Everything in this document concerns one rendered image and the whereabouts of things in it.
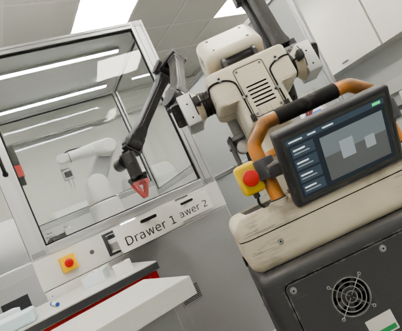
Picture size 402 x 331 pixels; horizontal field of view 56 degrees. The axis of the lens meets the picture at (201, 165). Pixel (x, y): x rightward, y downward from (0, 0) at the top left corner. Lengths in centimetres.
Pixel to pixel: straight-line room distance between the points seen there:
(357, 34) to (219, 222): 308
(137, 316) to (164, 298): 6
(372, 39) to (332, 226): 380
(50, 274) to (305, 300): 131
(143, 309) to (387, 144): 59
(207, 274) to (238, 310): 26
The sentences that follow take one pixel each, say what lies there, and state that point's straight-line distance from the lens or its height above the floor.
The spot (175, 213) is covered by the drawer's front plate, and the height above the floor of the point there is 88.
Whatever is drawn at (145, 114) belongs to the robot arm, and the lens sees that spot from 168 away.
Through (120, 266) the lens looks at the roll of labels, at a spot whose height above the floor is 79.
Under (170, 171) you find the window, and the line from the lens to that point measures 209.
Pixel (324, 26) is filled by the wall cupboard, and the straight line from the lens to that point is 486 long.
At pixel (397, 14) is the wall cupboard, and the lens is 443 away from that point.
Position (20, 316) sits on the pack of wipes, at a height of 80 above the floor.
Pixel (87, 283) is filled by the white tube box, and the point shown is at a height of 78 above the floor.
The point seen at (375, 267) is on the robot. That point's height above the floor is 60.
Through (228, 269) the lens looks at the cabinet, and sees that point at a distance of 213.
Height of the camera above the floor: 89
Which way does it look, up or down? 4 degrees up
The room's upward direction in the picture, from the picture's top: 25 degrees counter-clockwise
